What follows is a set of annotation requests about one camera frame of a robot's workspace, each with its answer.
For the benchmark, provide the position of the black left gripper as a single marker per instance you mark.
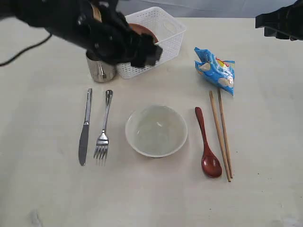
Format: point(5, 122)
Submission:
point(116, 42)

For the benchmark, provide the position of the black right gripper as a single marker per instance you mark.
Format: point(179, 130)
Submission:
point(285, 23)

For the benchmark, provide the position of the brown wooden bowl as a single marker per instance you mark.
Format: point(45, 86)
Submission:
point(139, 29)

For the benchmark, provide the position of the shiny steel cup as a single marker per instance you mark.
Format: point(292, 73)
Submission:
point(100, 71)

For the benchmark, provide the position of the blue Lay's chips bag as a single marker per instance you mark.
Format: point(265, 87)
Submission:
point(219, 73)

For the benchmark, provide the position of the white ceramic bowl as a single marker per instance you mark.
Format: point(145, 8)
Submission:
point(156, 131)

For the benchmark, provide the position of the silver metal fork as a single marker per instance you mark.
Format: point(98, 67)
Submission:
point(102, 144)

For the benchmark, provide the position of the silver metal knife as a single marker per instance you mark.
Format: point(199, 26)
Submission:
point(84, 137)

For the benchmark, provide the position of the brown wooden spoon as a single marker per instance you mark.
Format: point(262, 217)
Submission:
point(209, 163)

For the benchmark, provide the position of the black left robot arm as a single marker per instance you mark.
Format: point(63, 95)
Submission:
point(94, 25)

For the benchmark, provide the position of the white perforated plastic basket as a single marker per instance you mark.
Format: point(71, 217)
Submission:
point(168, 31)

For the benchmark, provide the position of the grey backdrop curtain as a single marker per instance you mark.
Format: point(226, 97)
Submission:
point(206, 8)

